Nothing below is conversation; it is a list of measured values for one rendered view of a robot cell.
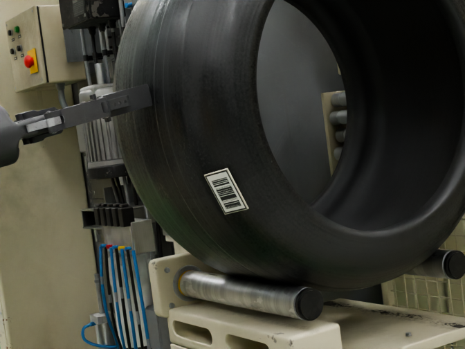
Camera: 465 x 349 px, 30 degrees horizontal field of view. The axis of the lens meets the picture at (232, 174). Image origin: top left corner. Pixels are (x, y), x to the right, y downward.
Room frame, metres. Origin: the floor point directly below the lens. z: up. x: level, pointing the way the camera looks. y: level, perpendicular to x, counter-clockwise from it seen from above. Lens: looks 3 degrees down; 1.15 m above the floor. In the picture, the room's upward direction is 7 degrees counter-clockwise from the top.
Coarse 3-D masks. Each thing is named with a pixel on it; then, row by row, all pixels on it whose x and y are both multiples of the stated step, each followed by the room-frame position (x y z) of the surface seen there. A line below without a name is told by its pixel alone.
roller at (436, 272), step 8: (432, 256) 1.33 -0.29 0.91; (440, 256) 1.31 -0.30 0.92; (448, 256) 1.30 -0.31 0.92; (456, 256) 1.31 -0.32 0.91; (464, 256) 1.32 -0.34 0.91; (424, 264) 1.34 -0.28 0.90; (432, 264) 1.32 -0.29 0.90; (440, 264) 1.31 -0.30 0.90; (448, 264) 1.30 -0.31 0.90; (456, 264) 1.31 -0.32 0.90; (464, 264) 1.31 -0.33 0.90; (408, 272) 1.38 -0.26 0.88; (416, 272) 1.36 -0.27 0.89; (424, 272) 1.34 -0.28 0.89; (432, 272) 1.33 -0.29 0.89; (440, 272) 1.31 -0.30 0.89; (448, 272) 1.30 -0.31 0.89; (456, 272) 1.30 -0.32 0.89; (464, 272) 1.31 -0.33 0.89
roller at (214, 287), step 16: (192, 272) 1.43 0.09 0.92; (192, 288) 1.40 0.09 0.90; (208, 288) 1.35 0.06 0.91; (224, 288) 1.31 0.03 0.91; (240, 288) 1.28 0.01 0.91; (256, 288) 1.25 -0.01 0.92; (272, 288) 1.22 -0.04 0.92; (288, 288) 1.19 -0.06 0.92; (304, 288) 1.17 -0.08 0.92; (240, 304) 1.28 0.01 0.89; (256, 304) 1.24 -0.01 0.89; (272, 304) 1.20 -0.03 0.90; (288, 304) 1.17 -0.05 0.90; (304, 304) 1.15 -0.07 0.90; (320, 304) 1.17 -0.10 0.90; (304, 320) 1.17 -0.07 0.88
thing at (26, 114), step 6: (48, 108) 1.08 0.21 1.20; (54, 108) 1.08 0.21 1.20; (24, 114) 1.06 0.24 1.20; (30, 114) 1.07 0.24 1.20; (36, 114) 1.07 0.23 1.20; (108, 120) 1.12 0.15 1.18; (48, 132) 1.08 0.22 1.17; (60, 132) 1.08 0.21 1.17; (30, 138) 1.07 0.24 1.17; (36, 138) 1.07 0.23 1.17; (42, 138) 1.07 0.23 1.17
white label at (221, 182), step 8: (208, 176) 1.11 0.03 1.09; (216, 176) 1.10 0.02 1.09; (224, 176) 1.09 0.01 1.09; (216, 184) 1.11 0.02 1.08; (224, 184) 1.10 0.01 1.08; (232, 184) 1.09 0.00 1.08; (216, 192) 1.11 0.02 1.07; (224, 192) 1.10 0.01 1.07; (232, 192) 1.10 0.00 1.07; (224, 200) 1.11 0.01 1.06; (232, 200) 1.10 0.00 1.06; (240, 200) 1.10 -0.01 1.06; (224, 208) 1.12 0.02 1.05; (232, 208) 1.11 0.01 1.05; (240, 208) 1.10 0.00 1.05
